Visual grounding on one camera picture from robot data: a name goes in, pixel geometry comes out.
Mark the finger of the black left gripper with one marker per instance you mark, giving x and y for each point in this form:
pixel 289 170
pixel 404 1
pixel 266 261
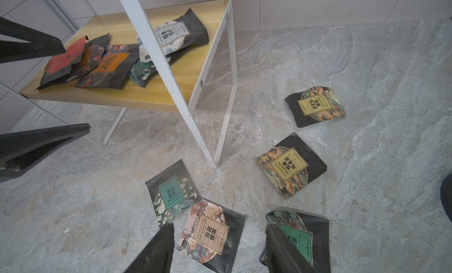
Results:
pixel 35 43
pixel 21 151

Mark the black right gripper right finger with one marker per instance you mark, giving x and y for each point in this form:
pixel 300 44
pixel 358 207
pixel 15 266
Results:
pixel 282 255

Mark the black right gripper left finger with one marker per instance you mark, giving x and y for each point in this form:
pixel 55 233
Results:
pixel 157 256

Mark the green label tea bag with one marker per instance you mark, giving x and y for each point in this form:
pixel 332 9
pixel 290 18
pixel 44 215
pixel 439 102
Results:
pixel 308 233

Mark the pink label tea bag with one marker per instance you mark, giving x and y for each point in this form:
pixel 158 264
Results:
pixel 212 235

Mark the teal label tea bag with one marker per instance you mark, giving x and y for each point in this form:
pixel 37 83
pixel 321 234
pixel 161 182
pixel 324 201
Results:
pixel 172 192

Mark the orange label tea bag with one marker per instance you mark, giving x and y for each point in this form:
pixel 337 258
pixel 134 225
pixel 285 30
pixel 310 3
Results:
pixel 113 68

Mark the yellow label tea bag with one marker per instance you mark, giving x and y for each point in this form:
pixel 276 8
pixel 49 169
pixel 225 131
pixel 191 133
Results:
pixel 291 165

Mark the dark teal floral tea bag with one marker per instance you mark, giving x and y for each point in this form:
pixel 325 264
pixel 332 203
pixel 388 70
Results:
pixel 140 72

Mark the floral pattern tea bag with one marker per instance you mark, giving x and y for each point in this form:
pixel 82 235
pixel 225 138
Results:
pixel 317 104

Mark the red label tea bag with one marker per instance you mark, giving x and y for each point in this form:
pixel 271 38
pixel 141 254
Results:
pixel 60 66

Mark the dark orange floral tea bag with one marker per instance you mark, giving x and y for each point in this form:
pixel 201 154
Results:
pixel 91 57

